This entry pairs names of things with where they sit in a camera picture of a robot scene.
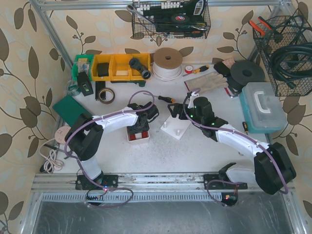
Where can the beige work glove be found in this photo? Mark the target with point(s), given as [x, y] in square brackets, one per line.
[206, 83]

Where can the wire basket with cables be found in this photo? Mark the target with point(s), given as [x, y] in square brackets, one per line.
[287, 55]

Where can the green storage bin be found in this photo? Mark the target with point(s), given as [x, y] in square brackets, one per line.
[82, 63]

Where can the clear teal toolbox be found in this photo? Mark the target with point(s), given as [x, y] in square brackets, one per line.
[262, 110]

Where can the white cable spool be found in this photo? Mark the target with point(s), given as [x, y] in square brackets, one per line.
[167, 65]

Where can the round beige power socket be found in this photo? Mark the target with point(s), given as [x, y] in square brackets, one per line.
[61, 133]

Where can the wire basket with tools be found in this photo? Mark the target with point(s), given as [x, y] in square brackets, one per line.
[170, 19]

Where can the black orange screwdriver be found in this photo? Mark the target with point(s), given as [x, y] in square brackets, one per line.
[166, 99]

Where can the yellow storage bin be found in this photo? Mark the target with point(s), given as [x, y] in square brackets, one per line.
[115, 67]

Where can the green sanding block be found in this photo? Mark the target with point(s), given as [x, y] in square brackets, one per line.
[69, 109]

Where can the black brush block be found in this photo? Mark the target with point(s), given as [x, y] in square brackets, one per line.
[224, 67]

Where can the orange handled pliers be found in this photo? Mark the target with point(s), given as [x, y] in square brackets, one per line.
[257, 27]

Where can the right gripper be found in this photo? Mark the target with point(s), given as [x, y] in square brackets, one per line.
[184, 111]

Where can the red tape roll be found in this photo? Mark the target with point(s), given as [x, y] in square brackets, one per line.
[188, 69]

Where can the white spring tray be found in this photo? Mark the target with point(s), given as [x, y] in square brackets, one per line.
[139, 139]

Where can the large red spring in tray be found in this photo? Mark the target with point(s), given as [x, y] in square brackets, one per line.
[145, 134]

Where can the white peg base plate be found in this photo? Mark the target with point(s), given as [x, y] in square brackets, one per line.
[175, 127]

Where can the small yellow black screwdriver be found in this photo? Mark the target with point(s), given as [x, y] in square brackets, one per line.
[198, 70]

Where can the small glass jar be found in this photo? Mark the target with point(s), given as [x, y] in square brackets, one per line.
[73, 89]

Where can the grey pipe fitting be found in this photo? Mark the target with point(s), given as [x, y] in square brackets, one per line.
[142, 69]

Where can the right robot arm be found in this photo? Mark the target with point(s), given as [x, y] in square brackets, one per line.
[271, 168]

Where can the brown packing tape roll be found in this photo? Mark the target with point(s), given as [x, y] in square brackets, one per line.
[106, 96]

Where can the black spool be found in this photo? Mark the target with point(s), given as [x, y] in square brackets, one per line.
[243, 72]

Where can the black device with label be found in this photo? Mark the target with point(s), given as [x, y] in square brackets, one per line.
[84, 84]

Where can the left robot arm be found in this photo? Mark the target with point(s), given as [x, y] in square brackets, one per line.
[84, 137]

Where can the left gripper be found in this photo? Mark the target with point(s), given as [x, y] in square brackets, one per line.
[137, 128]

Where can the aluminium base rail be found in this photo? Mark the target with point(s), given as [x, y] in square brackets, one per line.
[138, 182]

